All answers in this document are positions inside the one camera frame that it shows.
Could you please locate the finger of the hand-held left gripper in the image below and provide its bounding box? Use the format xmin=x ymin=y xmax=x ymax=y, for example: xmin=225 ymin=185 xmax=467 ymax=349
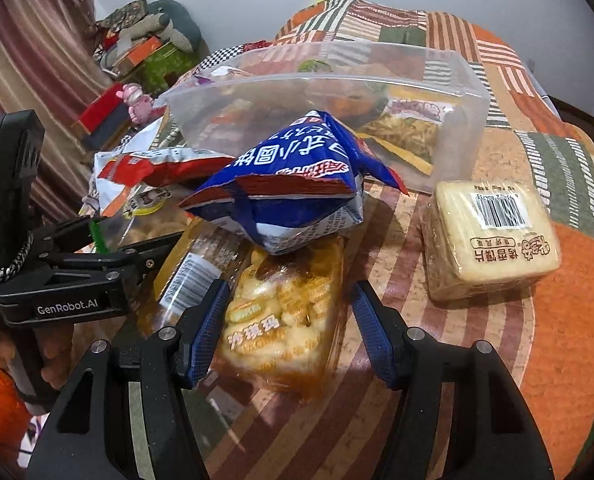
xmin=29 ymin=215 xmax=102 ymax=261
xmin=49 ymin=232 xmax=188 ymax=288

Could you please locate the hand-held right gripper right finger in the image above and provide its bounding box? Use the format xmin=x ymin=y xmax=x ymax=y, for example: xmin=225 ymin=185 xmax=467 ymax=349
xmin=352 ymin=280 xmax=558 ymax=480

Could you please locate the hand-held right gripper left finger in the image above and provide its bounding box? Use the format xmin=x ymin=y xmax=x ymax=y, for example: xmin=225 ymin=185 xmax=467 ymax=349
xmin=27 ymin=279 xmax=231 ymax=480

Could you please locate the clear round cookie bag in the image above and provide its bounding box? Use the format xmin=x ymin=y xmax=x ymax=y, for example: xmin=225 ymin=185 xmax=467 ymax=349
xmin=79 ymin=180 xmax=204 ymax=252

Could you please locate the clear sachima packet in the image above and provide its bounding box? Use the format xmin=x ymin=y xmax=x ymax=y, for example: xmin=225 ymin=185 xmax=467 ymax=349
xmin=211 ymin=236 xmax=346 ymax=402

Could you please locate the clear plastic bin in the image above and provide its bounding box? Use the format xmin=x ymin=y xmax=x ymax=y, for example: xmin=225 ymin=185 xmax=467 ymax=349
xmin=159 ymin=42 xmax=491 ymax=195

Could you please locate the green pea packet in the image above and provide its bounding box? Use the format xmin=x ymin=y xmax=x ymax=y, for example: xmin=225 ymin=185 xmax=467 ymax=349
xmin=297 ymin=59 xmax=336 ymax=74

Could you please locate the person's left hand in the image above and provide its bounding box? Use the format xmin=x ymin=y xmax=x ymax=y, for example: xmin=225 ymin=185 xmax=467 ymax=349
xmin=0 ymin=322 xmax=75 ymax=402

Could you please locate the brown barcode biscuit packet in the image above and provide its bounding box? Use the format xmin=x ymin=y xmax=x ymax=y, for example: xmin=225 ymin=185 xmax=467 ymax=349
xmin=149 ymin=224 xmax=248 ymax=327

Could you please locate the red snack packet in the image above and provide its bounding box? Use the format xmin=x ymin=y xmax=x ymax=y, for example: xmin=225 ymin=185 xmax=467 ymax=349
xmin=97 ymin=147 xmax=236 ymax=189

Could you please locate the red box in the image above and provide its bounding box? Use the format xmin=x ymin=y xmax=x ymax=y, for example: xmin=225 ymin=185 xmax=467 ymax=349
xmin=77 ymin=83 xmax=134 ymax=149

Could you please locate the sliced bread packet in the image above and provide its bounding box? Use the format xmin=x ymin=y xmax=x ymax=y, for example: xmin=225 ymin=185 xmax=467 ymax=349
xmin=420 ymin=179 xmax=563 ymax=304

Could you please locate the pink plush toy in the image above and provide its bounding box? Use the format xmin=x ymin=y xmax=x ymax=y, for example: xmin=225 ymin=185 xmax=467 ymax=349
xmin=121 ymin=82 xmax=156 ymax=124

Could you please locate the blue white snack packet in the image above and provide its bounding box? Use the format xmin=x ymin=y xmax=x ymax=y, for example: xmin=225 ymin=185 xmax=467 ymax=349
xmin=178 ymin=110 xmax=409 ymax=256

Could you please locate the striped red curtain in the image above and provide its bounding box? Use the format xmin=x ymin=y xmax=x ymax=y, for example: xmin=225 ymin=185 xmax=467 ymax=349
xmin=0 ymin=0 xmax=104 ymax=211

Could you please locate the orange cardboard box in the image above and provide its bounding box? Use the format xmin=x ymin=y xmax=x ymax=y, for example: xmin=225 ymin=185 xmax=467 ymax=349
xmin=113 ymin=35 xmax=164 ymax=70

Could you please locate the pile of clothes and boxes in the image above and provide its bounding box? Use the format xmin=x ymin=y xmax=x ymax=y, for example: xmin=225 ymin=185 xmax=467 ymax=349
xmin=102 ymin=11 xmax=194 ymax=58

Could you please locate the floral checkered quilt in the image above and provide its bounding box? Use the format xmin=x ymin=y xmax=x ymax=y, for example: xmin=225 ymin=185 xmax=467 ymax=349
xmin=194 ymin=40 xmax=278 ymax=77

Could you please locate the floral folded cloth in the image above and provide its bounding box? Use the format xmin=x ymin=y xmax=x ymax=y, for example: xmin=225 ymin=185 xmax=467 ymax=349
xmin=97 ymin=2 xmax=150 ymax=32

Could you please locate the striped patchwork blanket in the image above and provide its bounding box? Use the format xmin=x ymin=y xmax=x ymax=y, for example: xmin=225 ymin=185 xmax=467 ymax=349
xmin=77 ymin=0 xmax=594 ymax=480

